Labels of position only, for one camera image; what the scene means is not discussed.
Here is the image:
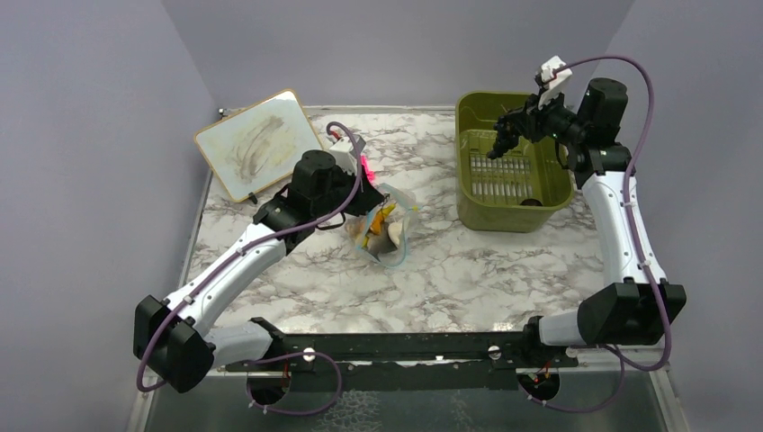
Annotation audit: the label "yellow toy banana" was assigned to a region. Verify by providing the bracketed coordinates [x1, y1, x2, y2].
[379, 203, 396, 219]

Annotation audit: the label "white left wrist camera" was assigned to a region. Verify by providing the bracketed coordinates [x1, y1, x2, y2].
[328, 137, 359, 175]

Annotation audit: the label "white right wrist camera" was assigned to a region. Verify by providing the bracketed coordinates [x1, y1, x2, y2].
[535, 56, 573, 109]

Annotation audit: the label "dark purple toy plum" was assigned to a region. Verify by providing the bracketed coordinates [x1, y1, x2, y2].
[520, 198, 543, 207]

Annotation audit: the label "pink plastic bag clip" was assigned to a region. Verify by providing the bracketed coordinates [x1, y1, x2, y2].
[361, 155, 376, 184]

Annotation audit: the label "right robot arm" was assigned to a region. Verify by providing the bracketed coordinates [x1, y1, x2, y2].
[493, 77, 687, 366]

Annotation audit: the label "green plastic bin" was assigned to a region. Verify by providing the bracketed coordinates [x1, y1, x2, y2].
[455, 91, 576, 233]

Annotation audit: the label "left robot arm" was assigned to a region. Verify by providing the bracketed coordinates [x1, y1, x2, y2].
[133, 150, 383, 392]

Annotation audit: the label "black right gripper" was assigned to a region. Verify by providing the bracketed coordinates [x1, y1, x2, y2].
[507, 85, 587, 149]

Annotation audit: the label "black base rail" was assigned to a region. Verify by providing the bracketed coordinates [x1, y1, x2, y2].
[223, 323, 579, 392]

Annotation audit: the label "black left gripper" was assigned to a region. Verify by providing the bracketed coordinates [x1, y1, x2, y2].
[313, 162, 385, 219]

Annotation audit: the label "orange toy food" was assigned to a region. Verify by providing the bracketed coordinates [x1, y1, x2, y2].
[368, 207, 388, 236]

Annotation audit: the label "clear zip top bag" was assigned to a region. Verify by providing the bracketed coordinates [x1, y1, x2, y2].
[344, 183, 420, 268]

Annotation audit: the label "white toy egg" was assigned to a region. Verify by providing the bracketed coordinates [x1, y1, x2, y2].
[387, 221, 405, 249]

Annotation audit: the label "grey toy fish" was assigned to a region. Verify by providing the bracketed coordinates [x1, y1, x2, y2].
[365, 235, 398, 257]

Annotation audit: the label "wood framed whiteboard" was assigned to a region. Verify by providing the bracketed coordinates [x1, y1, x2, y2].
[193, 89, 325, 203]

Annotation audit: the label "black toy grapes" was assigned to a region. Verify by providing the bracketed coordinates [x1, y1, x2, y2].
[486, 114, 520, 160]

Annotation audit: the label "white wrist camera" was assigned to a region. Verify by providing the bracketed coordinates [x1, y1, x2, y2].
[535, 56, 573, 109]
[328, 137, 359, 175]

